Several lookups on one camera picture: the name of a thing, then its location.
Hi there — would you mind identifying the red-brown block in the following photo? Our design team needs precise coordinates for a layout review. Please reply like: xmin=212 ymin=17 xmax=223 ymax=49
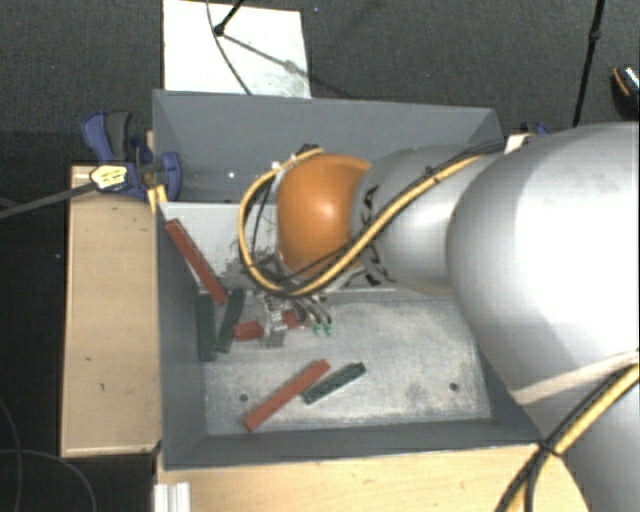
xmin=232 ymin=310 xmax=302 ymax=343
xmin=242 ymin=358 xmax=332 ymax=433
xmin=164 ymin=217 xmax=230 ymax=307

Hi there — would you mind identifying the dark green flat block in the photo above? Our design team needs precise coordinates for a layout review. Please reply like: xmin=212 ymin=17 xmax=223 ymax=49
xmin=301 ymin=361 xmax=368 ymax=406
xmin=215 ymin=285 xmax=247 ymax=355
xmin=194 ymin=293 xmax=219 ymax=363

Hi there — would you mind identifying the grey metal bin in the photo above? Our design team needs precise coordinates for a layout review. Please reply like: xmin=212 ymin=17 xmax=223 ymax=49
xmin=150 ymin=88 xmax=542 ymax=472

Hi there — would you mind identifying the pale wood board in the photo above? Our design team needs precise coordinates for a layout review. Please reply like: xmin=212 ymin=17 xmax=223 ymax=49
xmin=60 ymin=164 xmax=164 ymax=459

